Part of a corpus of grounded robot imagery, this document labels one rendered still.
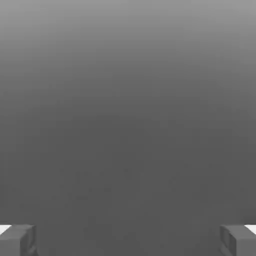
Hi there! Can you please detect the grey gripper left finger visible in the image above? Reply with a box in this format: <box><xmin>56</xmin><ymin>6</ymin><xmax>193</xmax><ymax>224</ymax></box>
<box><xmin>0</xmin><ymin>223</ymin><xmax>39</xmax><ymax>256</ymax></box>

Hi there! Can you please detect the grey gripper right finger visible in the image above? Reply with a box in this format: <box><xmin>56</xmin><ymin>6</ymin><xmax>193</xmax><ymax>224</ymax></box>
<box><xmin>218</xmin><ymin>223</ymin><xmax>256</xmax><ymax>256</ymax></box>

